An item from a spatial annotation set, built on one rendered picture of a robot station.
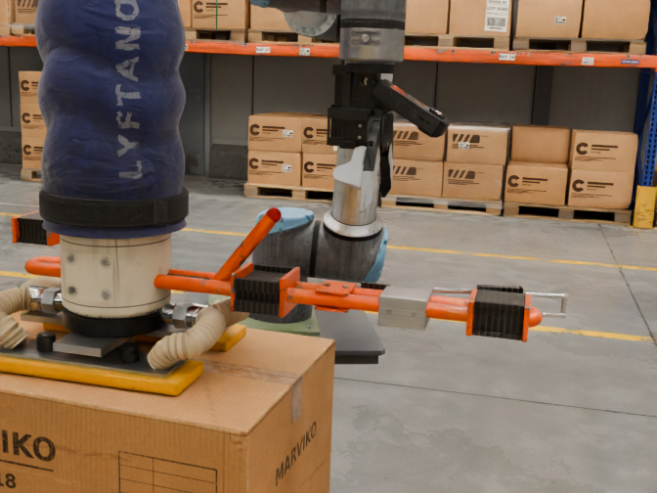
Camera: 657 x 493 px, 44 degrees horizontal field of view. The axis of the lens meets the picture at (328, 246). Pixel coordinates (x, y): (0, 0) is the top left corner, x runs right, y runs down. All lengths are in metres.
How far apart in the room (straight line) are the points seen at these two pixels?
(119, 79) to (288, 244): 0.95
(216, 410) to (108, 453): 0.16
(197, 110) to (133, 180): 9.11
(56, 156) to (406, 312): 0.55
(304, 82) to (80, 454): 8.88
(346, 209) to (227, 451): 1.00
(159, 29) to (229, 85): 9.00
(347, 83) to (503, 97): 8.47
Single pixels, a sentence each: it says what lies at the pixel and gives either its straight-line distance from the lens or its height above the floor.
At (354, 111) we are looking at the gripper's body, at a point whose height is 1.35.
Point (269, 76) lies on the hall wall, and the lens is 10.06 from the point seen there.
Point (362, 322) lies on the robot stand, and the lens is 2.19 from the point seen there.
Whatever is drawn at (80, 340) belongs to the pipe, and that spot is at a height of 1.00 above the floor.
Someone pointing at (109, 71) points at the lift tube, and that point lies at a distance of 1.21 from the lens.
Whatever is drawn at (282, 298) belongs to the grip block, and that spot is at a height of 1.08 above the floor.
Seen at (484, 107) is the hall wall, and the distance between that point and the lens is 9.63.
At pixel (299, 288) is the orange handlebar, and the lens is 1.25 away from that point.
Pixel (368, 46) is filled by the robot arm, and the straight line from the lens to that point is 1.13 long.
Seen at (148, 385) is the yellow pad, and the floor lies 0.96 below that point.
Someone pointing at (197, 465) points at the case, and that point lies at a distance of 1.15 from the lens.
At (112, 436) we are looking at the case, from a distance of 1.20.
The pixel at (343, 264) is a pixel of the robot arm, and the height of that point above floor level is 0.93.
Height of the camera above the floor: 1.41
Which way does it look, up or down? 12 degrees down
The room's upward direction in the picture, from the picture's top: 2 degrees clockwise
